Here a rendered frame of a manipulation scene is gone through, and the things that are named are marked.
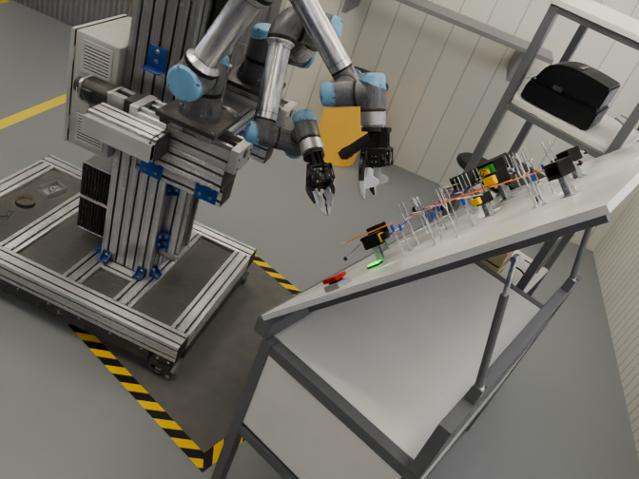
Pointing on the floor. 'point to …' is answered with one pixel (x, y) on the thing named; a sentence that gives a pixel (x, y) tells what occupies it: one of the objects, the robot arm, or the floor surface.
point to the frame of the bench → (358, 423)
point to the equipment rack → (611, 136)
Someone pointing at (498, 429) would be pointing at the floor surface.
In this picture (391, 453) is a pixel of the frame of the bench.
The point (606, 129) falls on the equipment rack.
